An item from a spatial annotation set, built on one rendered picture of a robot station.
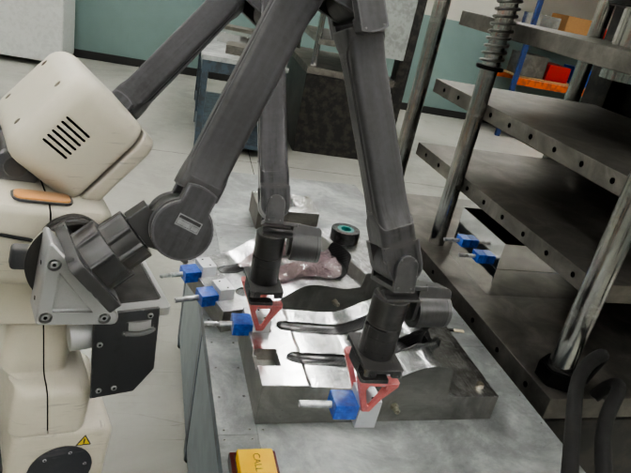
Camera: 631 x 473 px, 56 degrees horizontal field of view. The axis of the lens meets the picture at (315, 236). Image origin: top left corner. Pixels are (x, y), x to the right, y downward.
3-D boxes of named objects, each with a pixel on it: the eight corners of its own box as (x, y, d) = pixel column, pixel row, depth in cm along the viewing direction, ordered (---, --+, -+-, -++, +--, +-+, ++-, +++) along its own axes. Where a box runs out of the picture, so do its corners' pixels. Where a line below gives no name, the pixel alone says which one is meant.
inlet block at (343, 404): (299, 427, 95) (305, 401, 93) (292, 405, 99) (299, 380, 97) (374, 427, 99) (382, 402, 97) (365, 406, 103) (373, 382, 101)
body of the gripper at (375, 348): (380, 343, 101) (392, 305, 98) (402, 381, 92) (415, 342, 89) (345, 341, 99) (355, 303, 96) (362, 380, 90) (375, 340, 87)
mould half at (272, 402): (254, 424, 110) (266, 365, 104) (237, 341, 132) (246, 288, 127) (489, 419, 124) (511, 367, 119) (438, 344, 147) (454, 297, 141)
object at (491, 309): (541, 419, 140) (550, 399, 138) (368, 203, 253) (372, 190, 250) (796, 413, 165) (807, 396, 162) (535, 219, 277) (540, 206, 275)
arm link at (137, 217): (114, 219, 79) (115, 226, 74) (178, 175, 81) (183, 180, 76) (155, 272, 82) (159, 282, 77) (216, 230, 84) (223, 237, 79)
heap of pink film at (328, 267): (263, 296, 140) (269, 267, 137) (233, 260, 153) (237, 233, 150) (352, 284, 154) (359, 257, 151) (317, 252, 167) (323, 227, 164)
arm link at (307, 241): (263, 197, 120) (268, 192, 112) (318, 205, 122) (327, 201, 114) (256, 256, 120) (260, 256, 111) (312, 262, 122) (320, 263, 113)
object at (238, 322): (204, 342, 119) (207, 319, 117) (202, 327, 123) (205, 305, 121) (268, 343, 123) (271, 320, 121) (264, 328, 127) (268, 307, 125)
